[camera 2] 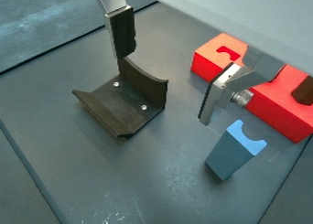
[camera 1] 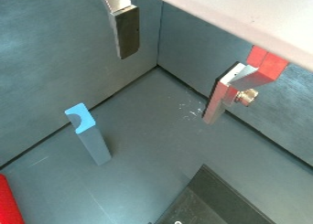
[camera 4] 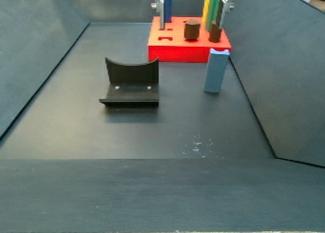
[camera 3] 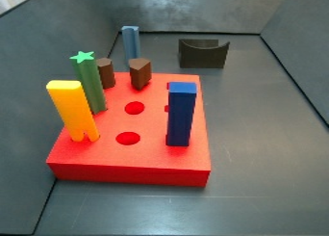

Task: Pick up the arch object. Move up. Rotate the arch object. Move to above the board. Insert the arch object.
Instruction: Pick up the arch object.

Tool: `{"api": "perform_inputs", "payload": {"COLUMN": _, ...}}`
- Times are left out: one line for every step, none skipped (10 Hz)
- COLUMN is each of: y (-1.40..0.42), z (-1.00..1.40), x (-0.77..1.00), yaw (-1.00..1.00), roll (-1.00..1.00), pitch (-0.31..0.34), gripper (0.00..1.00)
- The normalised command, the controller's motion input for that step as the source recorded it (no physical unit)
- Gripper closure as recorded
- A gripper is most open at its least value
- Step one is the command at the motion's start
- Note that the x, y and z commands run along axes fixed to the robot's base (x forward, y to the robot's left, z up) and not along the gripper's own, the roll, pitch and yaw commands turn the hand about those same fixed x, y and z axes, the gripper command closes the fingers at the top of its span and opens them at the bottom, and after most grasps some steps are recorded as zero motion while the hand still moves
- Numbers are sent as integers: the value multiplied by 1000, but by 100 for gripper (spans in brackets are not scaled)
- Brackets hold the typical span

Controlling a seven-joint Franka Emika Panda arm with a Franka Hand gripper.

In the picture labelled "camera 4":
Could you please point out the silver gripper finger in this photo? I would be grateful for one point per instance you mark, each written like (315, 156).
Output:
(159, 6)
(225, 7)

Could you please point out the light blue arch block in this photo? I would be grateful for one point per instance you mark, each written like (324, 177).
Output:
(216, 70)

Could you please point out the yellow arch block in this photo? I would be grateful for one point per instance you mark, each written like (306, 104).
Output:
(205, 13)

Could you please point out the red peg board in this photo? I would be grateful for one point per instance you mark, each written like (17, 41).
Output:
(169, 46)

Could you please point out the dark blue rectangular block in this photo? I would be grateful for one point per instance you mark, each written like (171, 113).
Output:
(168, 10)

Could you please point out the green star block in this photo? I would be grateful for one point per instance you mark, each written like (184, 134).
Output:
(212, 13)

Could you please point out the brown rounded peg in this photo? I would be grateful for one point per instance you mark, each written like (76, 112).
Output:
(192, 29)

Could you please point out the brown hexagonal peg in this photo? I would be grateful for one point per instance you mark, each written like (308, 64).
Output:
(215, 33)

